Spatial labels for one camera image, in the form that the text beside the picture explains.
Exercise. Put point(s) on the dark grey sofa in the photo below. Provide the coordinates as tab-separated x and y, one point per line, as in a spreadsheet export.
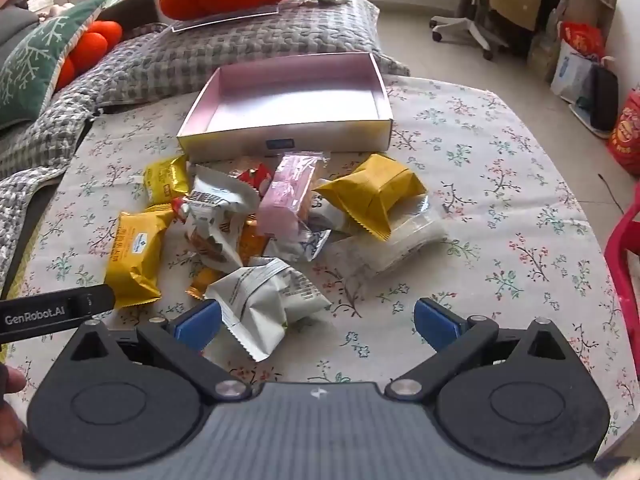
140	7

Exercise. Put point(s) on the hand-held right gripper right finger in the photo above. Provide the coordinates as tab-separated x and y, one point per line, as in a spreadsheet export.
436	321

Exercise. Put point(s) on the mustard yellow snack packet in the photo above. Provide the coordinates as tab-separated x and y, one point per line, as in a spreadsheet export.
370	192

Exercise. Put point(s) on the red snack packet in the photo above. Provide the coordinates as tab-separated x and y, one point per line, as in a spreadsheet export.
255	179

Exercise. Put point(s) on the small orange pumpkin cushion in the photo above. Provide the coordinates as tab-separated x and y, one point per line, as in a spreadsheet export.
90	42

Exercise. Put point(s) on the white packet with brown print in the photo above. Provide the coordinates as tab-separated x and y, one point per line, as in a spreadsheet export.
215	210

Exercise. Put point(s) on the green cushion with white print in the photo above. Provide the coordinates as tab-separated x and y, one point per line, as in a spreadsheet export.
35	60

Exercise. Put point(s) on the black bag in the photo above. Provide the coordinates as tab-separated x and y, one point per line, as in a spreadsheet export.
604	100

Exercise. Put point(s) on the red shopping bag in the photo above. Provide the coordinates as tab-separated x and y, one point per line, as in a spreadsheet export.
627	132

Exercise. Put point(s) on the white office chair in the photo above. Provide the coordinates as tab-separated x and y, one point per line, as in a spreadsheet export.
465	15

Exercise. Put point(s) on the pink cardboard box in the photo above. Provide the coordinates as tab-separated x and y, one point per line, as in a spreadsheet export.
295	85

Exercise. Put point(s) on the orange snack packet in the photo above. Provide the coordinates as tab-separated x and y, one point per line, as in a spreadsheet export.
252	242

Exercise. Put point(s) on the white grey snack packet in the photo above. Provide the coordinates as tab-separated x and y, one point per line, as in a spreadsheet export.
265	305

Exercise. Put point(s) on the white paper bag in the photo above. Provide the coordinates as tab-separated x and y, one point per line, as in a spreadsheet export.
570	72

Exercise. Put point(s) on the red gift bag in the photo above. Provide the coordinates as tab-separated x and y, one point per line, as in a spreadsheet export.
582	37

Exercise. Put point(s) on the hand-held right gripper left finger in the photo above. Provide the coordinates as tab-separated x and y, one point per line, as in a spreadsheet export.
200	324

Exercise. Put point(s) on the pink wafer packet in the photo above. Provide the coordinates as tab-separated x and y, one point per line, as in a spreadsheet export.
290	195

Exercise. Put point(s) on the small yellow snack packet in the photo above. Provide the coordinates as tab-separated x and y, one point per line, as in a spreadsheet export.
162	180

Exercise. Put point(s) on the person's left hand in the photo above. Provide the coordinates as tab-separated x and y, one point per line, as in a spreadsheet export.
9	410

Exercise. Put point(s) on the grey checked blanket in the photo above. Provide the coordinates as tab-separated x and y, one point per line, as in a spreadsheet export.
200	55

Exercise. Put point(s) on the clear plastic snack packet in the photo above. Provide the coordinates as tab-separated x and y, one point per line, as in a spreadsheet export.
395	245

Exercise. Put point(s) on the floral tablecloth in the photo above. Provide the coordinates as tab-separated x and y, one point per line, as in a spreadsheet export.
500	185

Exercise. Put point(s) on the red plastic stool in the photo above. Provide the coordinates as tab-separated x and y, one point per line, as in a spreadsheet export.
622	255

